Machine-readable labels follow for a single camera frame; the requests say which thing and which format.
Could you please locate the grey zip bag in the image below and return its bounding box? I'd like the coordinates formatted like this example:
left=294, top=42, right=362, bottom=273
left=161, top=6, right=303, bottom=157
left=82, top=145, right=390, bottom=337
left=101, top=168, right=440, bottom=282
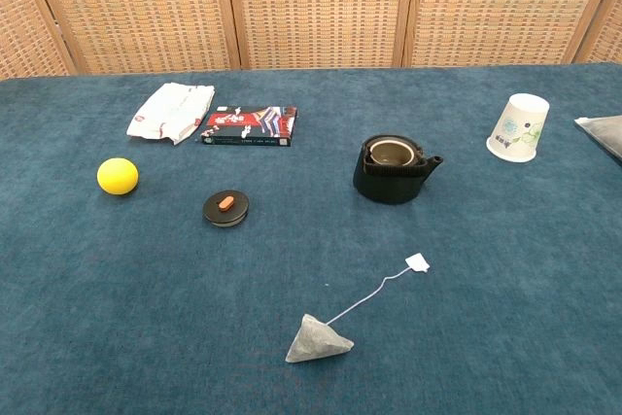
left=573, top=115, right=622, bottom=167

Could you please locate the black teapot lid orange knob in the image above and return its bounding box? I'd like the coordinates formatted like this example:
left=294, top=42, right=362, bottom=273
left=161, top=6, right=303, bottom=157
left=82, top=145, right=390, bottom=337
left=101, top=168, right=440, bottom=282
left=202, top=190, right=251, bottom=228

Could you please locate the white tissue pack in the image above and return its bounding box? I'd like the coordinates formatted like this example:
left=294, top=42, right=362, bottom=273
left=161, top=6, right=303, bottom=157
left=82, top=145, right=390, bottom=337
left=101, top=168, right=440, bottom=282
left=125, top=82, right=216, bottom=146

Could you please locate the yellow ball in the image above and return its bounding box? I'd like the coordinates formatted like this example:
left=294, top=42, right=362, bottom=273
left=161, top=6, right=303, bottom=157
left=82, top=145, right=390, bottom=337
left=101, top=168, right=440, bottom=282
left=96, top=156, right=140, bottom=196

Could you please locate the woven rattan folding screen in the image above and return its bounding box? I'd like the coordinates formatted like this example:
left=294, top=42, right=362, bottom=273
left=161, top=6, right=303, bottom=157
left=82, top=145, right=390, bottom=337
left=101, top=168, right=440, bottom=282
left=0, top=0, right=622, bottom=80

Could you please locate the pyramid tea bag with string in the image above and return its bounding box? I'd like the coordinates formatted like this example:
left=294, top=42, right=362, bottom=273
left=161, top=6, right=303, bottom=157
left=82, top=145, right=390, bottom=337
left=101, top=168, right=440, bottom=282
left=285, top=253, right=432, bottom=364

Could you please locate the dark box with red print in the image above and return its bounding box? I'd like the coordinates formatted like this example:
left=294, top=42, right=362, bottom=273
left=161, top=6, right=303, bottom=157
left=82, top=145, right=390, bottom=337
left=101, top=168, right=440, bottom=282
left=201, top=104, right=299, bottom=148

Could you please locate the white paper cup floral print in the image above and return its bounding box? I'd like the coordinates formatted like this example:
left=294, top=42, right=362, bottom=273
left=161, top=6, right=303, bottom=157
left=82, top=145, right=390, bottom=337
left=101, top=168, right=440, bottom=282
left=485, top=92, right=551, bottom=163

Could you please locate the black teapot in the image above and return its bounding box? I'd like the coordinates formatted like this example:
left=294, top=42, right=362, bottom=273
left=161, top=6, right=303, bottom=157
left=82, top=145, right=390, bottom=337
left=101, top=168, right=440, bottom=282
left=352, top=133, right=445, bottom=205

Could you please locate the blue felt table cover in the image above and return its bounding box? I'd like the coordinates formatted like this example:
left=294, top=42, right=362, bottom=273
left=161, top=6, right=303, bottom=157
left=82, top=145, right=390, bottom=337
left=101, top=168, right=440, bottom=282
left=0, top=62, right=622, bottom=415

